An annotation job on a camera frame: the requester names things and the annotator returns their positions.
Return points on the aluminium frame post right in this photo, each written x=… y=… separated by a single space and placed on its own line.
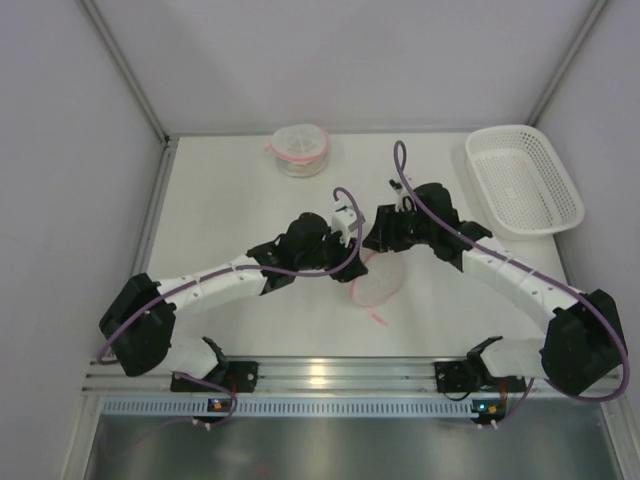
x=586 y=27

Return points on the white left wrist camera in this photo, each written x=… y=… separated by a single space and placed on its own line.
x=345 y=221

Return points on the white mesh laundry bag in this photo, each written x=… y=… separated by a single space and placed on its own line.
x=300 y=150
x=385 y=278

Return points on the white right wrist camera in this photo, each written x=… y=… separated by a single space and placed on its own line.
x=404 y=201

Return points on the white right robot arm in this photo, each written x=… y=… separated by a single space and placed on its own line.
x=581 y=338

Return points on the aluminium frame post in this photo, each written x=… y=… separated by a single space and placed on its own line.
x=105 y=35
x=586 y=27

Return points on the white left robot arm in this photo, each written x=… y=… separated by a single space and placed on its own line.
x=142 y=326

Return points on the white plastic basket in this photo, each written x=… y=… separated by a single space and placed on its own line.
x=523 y=187

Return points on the white slotted cable duct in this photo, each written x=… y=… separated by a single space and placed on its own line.
x=321 y=407

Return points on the aluminium mounting rail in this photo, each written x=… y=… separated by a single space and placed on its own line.
x=291 y=376

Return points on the aluminium frame post left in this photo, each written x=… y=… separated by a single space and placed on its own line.
x=105 y=35

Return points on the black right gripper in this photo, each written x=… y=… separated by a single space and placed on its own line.
x=382 y=231

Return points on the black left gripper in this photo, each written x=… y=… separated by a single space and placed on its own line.
x=347 y=265

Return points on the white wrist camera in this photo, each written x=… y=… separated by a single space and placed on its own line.
x=404 y=201
x=345 y=221

